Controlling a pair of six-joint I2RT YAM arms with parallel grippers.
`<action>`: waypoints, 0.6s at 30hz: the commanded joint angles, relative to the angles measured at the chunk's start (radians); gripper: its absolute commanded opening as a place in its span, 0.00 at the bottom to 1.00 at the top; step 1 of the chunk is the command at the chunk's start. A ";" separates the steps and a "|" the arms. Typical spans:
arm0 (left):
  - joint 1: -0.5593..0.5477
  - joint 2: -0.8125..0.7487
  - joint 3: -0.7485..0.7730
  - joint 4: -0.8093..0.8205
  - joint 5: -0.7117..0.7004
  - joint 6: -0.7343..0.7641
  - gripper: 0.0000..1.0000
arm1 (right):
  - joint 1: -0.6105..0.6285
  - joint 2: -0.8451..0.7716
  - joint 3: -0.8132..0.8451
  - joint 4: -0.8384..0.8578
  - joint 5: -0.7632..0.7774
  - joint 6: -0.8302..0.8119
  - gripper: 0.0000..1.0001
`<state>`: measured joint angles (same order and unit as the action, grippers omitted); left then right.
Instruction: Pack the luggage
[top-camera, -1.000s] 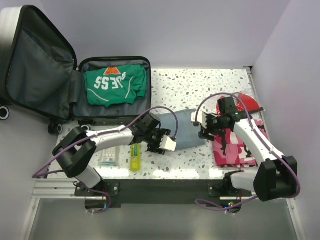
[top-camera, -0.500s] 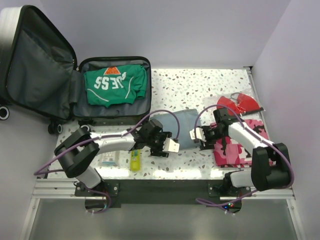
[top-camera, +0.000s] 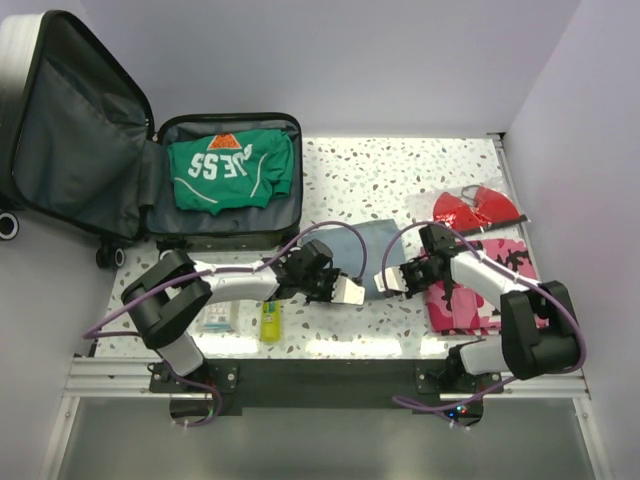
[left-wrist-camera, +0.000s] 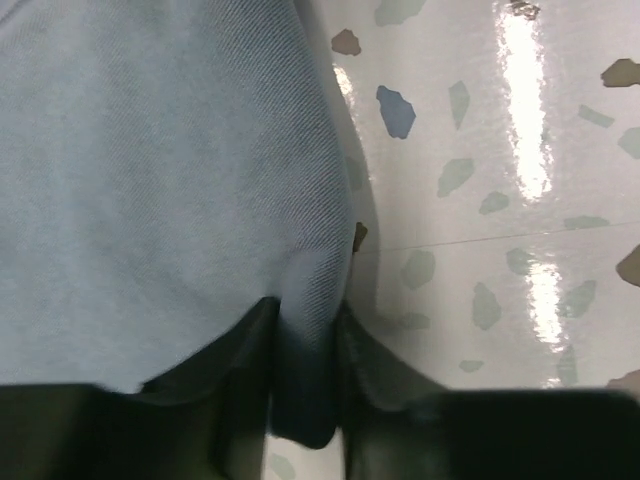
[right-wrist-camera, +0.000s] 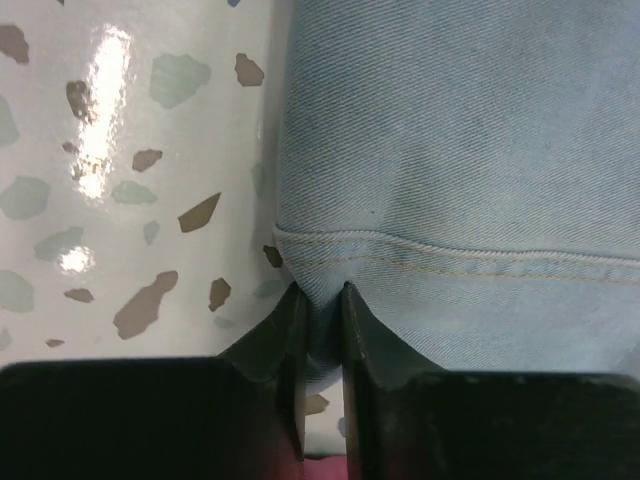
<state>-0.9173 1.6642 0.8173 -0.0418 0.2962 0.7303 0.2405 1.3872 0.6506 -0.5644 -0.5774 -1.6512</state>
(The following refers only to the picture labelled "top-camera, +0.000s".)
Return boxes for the light blue jeans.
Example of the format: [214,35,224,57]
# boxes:
[301,219,399,301]

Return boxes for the pink camouflage pants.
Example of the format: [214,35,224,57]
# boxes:
[425,238,537,336]

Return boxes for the red item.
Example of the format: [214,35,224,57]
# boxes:
[405,177,529,236]

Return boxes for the green Guess shirt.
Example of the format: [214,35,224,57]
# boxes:
[168,129,295,215]

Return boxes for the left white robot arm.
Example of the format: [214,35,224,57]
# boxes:
[121,240,348,392]

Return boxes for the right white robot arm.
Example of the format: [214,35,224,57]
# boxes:
[399,221,586,393]

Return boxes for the yellow plastic bottle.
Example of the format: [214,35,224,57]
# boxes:
[260,300,282,343]

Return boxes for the clear packet of wipes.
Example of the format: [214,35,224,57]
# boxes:
[199,301,239,332]

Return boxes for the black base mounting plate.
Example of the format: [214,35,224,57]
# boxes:
[147,359,503,422]

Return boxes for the black open suitcase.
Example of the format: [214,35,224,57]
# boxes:
[1,10,304,268]

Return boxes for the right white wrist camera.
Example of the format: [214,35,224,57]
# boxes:
[373,266,407,298]

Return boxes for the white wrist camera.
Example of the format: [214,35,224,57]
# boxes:
[331,275,366,306]
[373,266,407,298]

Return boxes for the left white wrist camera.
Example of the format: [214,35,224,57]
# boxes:
[331,275,366,306]

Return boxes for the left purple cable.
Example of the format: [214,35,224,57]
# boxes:
[82,219,372,429]

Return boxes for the aluminium frame rail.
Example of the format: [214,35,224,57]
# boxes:
[38,340,159,479]

